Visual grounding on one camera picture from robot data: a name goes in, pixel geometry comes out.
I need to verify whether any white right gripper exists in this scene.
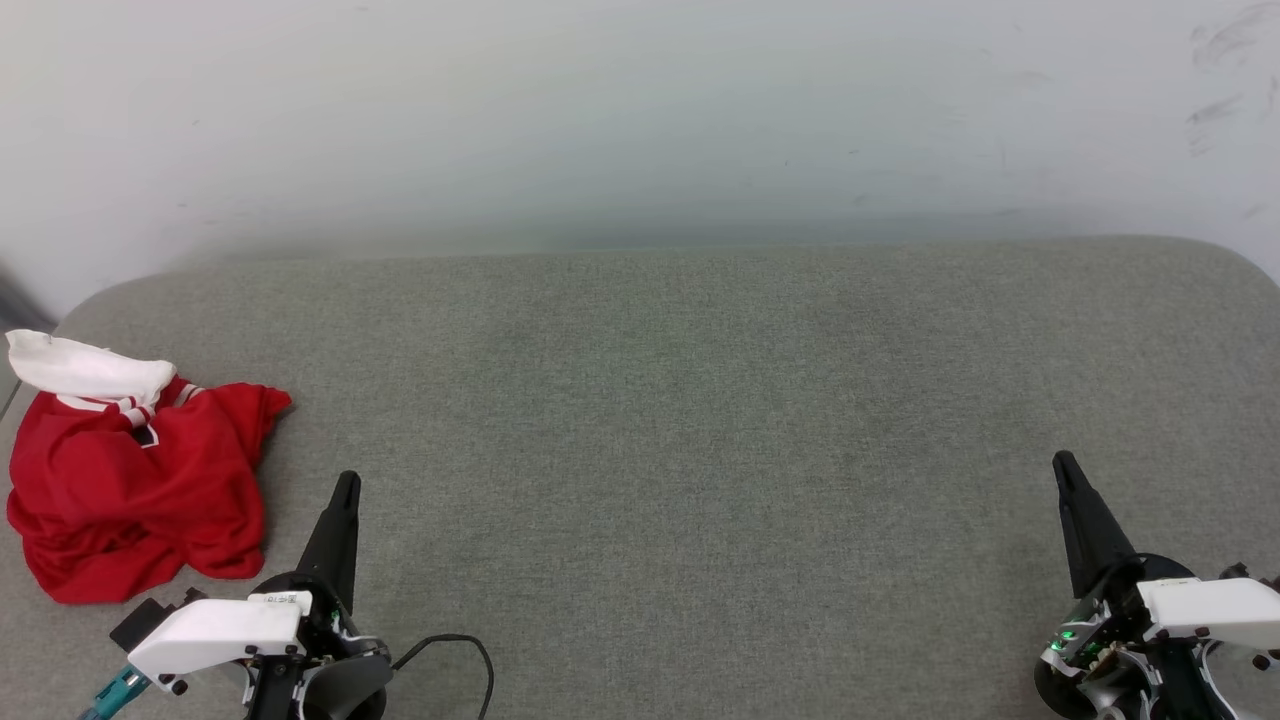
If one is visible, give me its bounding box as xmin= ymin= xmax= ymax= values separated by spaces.
xmin=1045 ymin=451 xmax=1280 ymax=661

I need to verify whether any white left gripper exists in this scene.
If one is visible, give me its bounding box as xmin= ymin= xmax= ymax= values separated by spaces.
xmin=128 ymin=472 xmax=387 ymax=687

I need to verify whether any teal cable connector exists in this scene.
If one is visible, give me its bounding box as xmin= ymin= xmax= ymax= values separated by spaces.
xmin=80 ymin=668 xmax=151 ymax=720

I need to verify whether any red and white basketball jersey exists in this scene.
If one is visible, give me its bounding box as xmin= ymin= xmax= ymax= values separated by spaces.
xmin=5 ymin=330 xmax=293 ymax=605

